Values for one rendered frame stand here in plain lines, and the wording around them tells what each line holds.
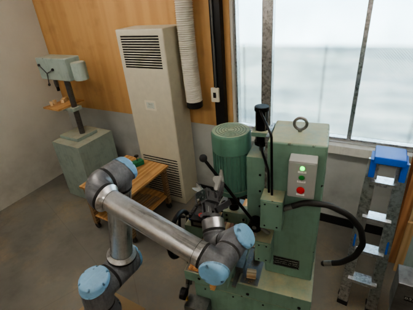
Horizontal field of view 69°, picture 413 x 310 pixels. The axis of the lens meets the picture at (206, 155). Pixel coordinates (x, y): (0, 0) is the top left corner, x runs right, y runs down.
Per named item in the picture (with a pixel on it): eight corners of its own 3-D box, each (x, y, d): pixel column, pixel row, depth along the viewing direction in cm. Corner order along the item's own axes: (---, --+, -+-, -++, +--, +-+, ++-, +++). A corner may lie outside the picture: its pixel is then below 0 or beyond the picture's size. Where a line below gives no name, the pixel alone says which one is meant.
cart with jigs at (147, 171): (135, 194, 358) (124, 146, 327) (174, 206, 331) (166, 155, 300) (92, 229, 309) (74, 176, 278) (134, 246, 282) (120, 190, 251)
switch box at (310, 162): (288, 187, 123) (291, 152, 115) (314, 190, 119) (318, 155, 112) (286, 195, 118) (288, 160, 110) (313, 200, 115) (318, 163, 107)
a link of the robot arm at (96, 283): (76, 306, 150) (68, 282, 141) (102, 280, 163) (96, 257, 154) (98, 320, 143) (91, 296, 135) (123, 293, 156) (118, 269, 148)
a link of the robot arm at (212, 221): (230, 228, 120) (212, 235, 125) (227, 216, 122) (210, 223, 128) (214, 225, 114) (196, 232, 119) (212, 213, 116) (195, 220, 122)
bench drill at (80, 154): (96, 172, 408) (61, 51, 333) (131, 182, 379) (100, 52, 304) (67, 192, 373) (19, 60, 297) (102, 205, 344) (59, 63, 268)
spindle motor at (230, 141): (221, 176, 157) (218, 120, 142) (255, 180, 151) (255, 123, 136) (210, 195, 143) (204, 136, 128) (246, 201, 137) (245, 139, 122)
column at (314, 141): (272, 239, 169) (276, 119, 135) (314, 247, 161) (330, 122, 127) (264, 270, 151) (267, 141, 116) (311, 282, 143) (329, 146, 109)
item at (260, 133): (255, 138, 135) (255, 102, 127) (273, 140, 132) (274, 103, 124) (251, 147, 128) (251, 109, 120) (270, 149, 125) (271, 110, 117)
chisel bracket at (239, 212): (227, 215, 162) (227, 202, 158) (253, 219, 157) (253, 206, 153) (223, 224, 156) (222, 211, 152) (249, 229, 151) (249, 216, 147)
